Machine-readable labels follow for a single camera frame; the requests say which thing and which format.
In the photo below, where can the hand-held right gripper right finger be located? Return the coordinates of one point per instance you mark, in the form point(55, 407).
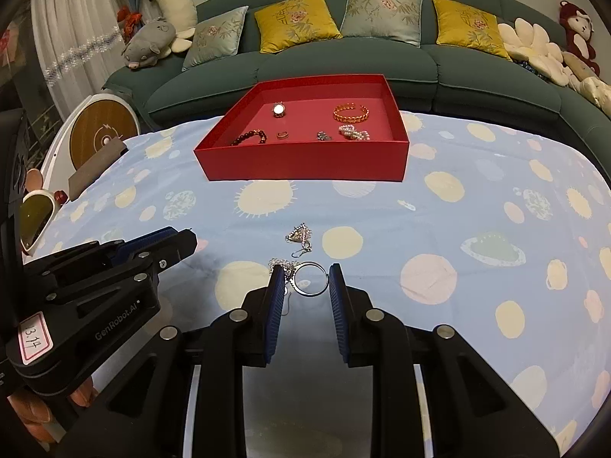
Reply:
point(340, 317)

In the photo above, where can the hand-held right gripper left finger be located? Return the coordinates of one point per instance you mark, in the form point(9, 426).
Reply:
point(274, 317)

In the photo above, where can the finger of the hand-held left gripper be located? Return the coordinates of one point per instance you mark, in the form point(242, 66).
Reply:
point(176, 249)
point(143, 243)

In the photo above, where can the red cardboard box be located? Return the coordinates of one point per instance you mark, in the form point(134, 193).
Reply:
point(305, 162)

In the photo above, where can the gold wristwatch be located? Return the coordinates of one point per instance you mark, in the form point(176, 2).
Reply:
point(278, 110)

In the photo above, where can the silver wristwatch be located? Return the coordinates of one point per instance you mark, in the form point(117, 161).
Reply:
point(323, 136)

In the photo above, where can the person's left hand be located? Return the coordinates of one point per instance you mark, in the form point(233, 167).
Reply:
point(31, 415)

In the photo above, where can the rhinestone triangle pendant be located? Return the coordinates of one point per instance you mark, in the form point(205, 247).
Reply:
point(297, 236)

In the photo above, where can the small red object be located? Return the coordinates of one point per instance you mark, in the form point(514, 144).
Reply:
point(60, 197)

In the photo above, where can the white machine with wooden disc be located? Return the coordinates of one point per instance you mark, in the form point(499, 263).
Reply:
point(102, 129)

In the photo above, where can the blue planet print tablecloth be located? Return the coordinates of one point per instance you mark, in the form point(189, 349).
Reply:
point(429, 229)

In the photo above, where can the grey pig plush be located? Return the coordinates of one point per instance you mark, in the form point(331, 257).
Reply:
point(150, 43)

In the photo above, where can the grey-green embroidered cushion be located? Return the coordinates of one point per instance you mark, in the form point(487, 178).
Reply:
point(382, 14)
point(215, 40)

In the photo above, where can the red curtain bow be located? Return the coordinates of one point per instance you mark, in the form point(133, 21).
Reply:
point(130, 19)

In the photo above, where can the white sheer curtain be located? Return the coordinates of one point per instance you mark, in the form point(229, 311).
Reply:
point(81, 14)

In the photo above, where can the dark green sofa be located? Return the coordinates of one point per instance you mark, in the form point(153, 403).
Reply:
point(334, 62)

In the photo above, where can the yellow embroidered cushion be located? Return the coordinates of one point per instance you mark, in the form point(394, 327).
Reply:
point(470, 28)
point(296, 21)

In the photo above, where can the cream flower cushion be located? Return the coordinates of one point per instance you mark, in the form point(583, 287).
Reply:
point(530, 47)

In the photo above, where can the cream satin cushion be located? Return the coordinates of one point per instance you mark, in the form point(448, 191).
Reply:
point(599, 95)

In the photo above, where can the beige plush toy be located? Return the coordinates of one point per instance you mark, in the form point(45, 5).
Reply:
point(577, 69)

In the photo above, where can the red monkey plush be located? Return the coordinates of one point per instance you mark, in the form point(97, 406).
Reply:
point(580, 33)

